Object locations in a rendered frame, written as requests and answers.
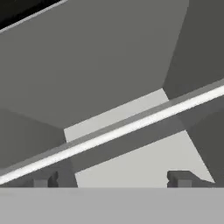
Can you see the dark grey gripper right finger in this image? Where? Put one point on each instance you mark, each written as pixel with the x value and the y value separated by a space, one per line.
pixel 180 178

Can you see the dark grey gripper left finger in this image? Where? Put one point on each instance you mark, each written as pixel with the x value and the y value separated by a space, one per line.
pixel 43 178

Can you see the grey fridge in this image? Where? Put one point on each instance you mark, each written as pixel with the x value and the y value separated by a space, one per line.
pixel 87 64

